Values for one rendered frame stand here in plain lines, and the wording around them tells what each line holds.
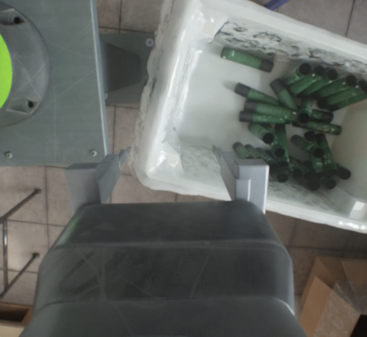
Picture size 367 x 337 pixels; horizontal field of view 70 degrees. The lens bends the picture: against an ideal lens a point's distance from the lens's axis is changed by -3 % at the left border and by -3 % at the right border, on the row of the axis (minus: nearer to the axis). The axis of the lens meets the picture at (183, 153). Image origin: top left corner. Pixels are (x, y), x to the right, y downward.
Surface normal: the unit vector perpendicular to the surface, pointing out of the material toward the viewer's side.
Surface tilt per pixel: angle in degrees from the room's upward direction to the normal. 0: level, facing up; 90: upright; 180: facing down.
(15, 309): 0
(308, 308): 67
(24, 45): 73
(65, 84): 0
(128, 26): 0
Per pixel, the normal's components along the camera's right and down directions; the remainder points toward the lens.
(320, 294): -0.90, -0.01
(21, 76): 0.97, 0.23
